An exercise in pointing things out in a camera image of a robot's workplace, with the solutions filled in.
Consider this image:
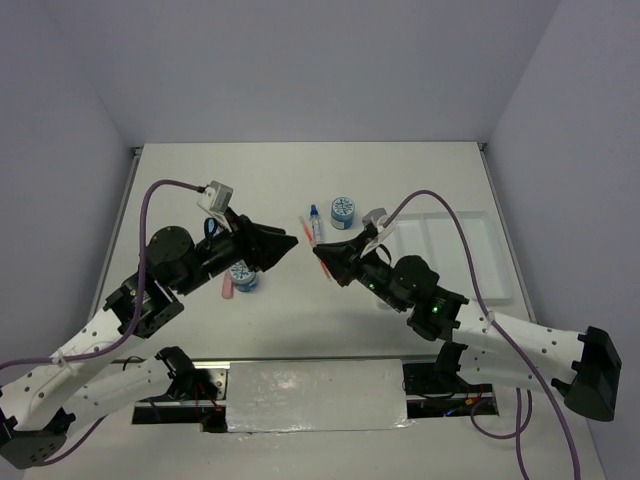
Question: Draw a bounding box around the clear blue spray bottle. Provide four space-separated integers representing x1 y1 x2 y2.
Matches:
310 204 324 244

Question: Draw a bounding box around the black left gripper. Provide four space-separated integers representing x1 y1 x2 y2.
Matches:
176 206 299 296

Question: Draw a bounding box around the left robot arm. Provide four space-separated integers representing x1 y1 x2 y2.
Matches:
1 211 298 470

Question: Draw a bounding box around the pink highlighter cap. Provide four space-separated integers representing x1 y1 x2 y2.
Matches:
221 276 234 300

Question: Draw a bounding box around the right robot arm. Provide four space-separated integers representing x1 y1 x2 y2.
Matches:
313 229 622 422

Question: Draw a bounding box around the blue highlighter cap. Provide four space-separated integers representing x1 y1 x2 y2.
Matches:
203 217 224 239

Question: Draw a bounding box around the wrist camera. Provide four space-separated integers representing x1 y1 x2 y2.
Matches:
197 181 234 216
361 208 396 257

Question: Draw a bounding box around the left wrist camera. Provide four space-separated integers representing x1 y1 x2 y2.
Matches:
197 181 234 216

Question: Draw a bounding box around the clear plastic organizer tray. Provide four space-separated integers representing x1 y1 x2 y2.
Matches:
384 211 513 306

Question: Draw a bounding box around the orange highlighter pen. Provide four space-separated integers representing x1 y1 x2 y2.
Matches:
298 215 335 284

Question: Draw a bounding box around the blue paint jar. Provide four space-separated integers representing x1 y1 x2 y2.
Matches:
330 196 356 230
229 262 259 293

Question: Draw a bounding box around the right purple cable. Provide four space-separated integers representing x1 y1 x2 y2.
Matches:
382 189 584 480

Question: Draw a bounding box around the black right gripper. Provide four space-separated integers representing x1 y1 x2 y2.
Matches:
313 230 407 312

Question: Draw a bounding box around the blue paint jar far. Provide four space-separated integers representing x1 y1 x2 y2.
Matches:
330 196 356 230

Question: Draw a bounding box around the blue paint jar near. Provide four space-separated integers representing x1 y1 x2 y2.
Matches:
229 262 259 293

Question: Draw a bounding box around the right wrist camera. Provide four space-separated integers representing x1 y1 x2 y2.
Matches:
361 208 396 257

